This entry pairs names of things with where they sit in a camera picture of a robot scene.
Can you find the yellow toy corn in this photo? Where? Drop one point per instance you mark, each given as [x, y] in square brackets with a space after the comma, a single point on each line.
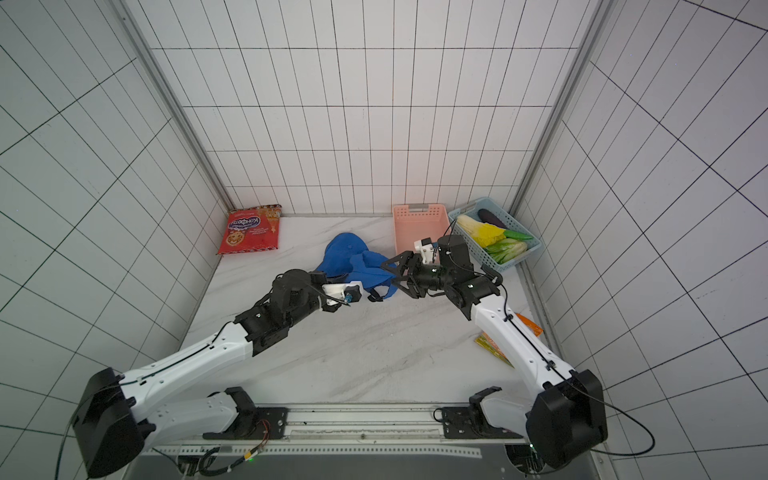
[482, 233]

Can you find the blue baseball cap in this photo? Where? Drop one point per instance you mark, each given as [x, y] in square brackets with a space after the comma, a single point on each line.
[336, 262]

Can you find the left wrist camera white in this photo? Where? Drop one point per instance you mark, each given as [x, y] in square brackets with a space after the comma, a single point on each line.
[338, 293]

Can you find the aluminium mounting rail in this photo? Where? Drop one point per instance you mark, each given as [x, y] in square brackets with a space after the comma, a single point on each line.
[333, 430]

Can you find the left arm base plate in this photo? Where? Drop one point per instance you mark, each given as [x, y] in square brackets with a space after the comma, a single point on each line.
[254, 425]

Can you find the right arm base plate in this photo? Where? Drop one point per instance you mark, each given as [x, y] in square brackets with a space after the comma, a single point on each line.
[468, 423]

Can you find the pink plastic basket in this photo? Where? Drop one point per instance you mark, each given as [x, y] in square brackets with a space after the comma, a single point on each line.
[415, 222]

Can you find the green toy vegetable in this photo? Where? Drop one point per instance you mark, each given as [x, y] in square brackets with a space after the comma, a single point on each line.
[508, 249]

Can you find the red cookie snack bag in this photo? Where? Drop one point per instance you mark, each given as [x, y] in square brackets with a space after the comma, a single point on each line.
[252, 230]

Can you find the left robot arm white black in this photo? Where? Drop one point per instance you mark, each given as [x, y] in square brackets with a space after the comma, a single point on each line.
[121, 416]

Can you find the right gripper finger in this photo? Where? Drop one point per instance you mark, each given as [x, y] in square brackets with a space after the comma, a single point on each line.
[409, 286]
[398, 265]

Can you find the dark purple toy eggplant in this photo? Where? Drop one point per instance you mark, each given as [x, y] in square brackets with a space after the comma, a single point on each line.
[488, 217]

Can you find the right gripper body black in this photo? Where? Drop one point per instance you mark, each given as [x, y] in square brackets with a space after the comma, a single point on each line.
[409, 273]

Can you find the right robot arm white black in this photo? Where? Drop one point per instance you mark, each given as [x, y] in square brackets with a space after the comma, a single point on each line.
[564, 415]

